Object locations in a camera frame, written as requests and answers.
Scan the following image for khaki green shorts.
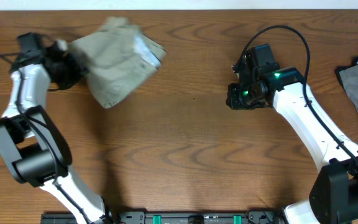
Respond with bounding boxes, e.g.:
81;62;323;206
68;17;166;109

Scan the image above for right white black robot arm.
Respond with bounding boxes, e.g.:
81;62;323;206
226;64;358;223

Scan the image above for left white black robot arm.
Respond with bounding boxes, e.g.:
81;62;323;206
0;34;112;223

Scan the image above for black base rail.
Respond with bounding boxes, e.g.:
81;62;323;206
40;211;287;224

